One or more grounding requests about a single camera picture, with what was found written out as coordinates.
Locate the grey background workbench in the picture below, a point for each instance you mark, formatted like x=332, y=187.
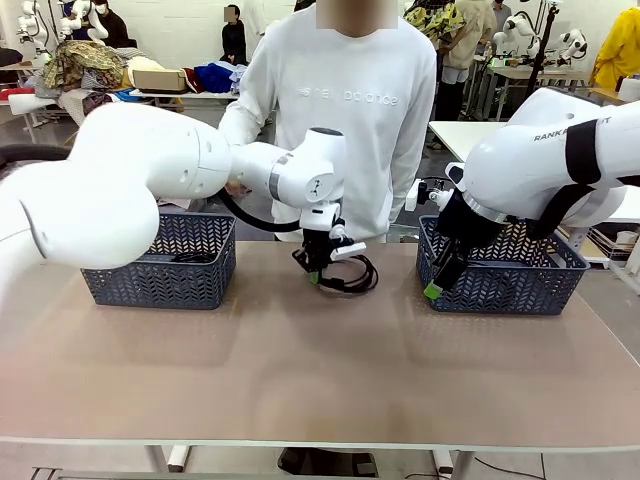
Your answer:
x=540, y=75

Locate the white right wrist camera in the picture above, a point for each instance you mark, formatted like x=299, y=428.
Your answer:
x=411, y=197

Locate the black tripod pole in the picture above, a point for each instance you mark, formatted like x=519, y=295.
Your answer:
x=542, y=45

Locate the blue-grey plastic basket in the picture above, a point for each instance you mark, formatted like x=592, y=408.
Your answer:
x=500, y=295
x=165, y=290

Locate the cardboard box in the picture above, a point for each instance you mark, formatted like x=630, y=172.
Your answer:
x=160, y=80

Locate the white background table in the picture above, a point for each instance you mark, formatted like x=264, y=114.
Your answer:
x=460, y=137

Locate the black floor device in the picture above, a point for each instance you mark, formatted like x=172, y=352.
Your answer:
x=325, y=462

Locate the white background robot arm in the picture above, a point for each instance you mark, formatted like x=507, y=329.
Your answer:
x=32, y=25
x=82, y=17
x=575, y=45
x=515, y=27

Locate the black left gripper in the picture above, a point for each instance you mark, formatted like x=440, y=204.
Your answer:
x=318, y=247

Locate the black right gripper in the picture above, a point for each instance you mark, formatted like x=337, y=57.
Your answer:
x=462, y=225

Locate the person in beige coat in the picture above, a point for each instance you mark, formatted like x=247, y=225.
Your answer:
x=472, y=45

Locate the person right forearm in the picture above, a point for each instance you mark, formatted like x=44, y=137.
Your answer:
x=237, y=130

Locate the person in yellow jacket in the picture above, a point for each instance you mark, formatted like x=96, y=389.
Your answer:
x=620, y=50

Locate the patterned clothes pile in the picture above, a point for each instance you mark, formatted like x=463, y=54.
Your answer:
x=80, y=65

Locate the seated person in black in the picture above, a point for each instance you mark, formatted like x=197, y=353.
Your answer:
x=235, y=40

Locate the person in white sweatshirt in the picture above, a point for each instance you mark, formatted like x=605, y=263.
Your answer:
x=365, y=150

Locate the blue clothes pile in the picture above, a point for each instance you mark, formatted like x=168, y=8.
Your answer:
x=220, y=77

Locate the person right hand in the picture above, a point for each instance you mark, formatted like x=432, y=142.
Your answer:
x=237, y=189

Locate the yellow patterned cloth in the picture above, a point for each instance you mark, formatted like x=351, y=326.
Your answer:
x=430, y=22

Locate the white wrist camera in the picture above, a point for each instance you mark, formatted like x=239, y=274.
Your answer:
x=411, y=197
x=348, y=250

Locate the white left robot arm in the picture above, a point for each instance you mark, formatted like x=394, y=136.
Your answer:
x=150, y=175

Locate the standing person in black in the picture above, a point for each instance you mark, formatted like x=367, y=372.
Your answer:
x=112, y=27

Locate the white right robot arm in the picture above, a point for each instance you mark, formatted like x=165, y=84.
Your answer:
x=525, y=170

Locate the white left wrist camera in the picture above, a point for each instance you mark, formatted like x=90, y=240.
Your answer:
x=348, y=250

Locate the white table leg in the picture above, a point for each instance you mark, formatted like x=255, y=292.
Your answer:
x=160, y=457
x=450, y=460

